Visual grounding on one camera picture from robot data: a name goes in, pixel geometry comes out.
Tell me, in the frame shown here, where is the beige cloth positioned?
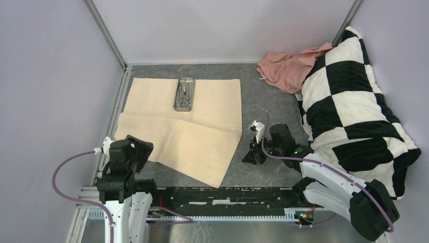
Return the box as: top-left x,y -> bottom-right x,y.
114,78 -> 243,188

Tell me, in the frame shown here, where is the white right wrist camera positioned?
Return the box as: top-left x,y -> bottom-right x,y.
249,120 -> 265,144

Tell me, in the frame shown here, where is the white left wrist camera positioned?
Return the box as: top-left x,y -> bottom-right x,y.
94,136 -> 115,157

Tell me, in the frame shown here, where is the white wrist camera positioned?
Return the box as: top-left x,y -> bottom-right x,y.
94,136 -> 115,157
249,120 -> 265,144

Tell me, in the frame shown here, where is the pink crumpled cloth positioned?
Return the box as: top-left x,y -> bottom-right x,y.
256,43 -> 332,94

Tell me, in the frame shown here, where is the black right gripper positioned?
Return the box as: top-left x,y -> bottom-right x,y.
241,136 -> 283,166

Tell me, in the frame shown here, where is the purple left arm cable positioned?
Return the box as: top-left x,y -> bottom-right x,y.
52,150 -> 194,243

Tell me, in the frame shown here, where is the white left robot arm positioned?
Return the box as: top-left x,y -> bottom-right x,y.
96,135 -> 159,242

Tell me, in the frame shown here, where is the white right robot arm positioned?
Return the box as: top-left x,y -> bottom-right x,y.
242,120 -> 400,241

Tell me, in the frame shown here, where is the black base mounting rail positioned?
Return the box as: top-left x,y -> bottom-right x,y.
151,187 -> 320,217

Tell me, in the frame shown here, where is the black white checkered pillow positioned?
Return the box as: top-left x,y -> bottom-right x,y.
296,27 -> 421,199

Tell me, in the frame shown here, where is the metal surgical instrument tray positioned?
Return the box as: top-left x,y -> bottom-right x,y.
174,77 -> 196,112

